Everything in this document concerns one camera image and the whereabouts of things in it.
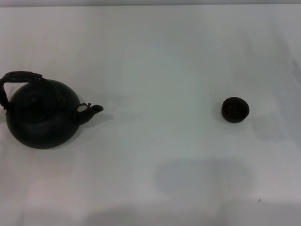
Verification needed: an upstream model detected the black round teapot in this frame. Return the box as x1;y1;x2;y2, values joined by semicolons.
0;70;104;150

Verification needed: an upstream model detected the small dark teacup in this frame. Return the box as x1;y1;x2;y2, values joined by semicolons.
221;97;250;124

